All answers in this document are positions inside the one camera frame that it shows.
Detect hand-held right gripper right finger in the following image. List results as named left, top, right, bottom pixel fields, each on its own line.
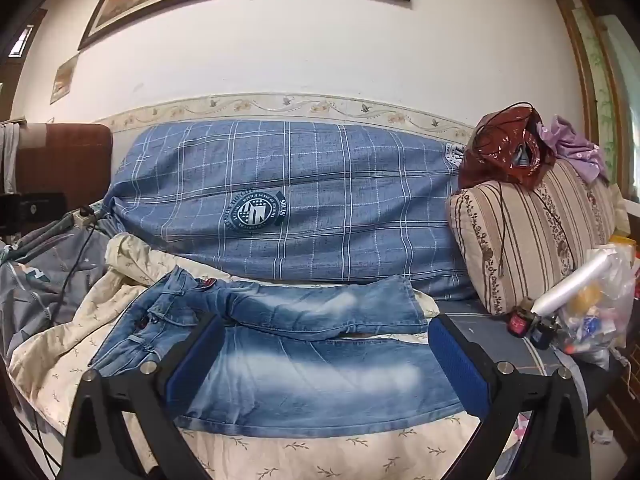
left=427, top=314, right=594, bottom=480

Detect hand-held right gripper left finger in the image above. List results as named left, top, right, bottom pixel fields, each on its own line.
left=60, top=311, right=230, bottom=480

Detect blue denim pants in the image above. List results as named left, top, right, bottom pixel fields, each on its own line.
left=89, top=264, right=463, bottom=431

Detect small red-label bottle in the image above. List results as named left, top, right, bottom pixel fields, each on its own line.
left=506, top=297, right=538, bottom=338

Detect small dark bottle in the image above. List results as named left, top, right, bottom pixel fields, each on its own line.
left=531, top=315, right=561, bottom=351

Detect cream floral blanket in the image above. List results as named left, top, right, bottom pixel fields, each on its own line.
left=7, top=232, right=516, bottom=480

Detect white plastic bag roll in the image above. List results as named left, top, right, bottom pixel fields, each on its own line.
left=531, top=249, right=613, bottom=317

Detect clear plastic bag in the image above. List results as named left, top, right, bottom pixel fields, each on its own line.
left=557, top=245, right=638, bottom=368

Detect grey printed sheet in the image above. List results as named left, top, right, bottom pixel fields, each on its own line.
left=0, top=220, right=116, bottom=361

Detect power strip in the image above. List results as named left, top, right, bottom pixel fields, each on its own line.
left=62, top=205, right=108, bottom=227

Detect large blue ripped jeans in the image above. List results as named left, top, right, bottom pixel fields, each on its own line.
left=102, top=119, right=478, bottom=301

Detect red-brown garment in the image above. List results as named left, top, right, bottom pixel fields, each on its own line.
left=457, top=102, right=556, bottom=191

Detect black device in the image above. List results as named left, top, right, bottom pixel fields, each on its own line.
left=0, top=192, right=67, bottom=236

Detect brown headboard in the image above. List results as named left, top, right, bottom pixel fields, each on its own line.
left=15, top=122, right=113, bottom=216

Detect purple cloth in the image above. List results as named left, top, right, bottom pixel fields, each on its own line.
left=542, top=115, right=608, bottom=183

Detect grey hanging cloth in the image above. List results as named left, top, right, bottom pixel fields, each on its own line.
left=0, top=122, right=21, bottom=193

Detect beige corduroy garment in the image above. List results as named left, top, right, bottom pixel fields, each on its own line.
left=447, top=157, right=621, bottom=316

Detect black cable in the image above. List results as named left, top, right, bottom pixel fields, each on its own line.
left=20, top=210, right=111, bottom=476

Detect small wall picture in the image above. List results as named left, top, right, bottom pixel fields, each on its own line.
left=49, top=54, right=80, bottom=106

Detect wooden door frame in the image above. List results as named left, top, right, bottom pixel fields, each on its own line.
left=542, top=0, right=640, bottom=181

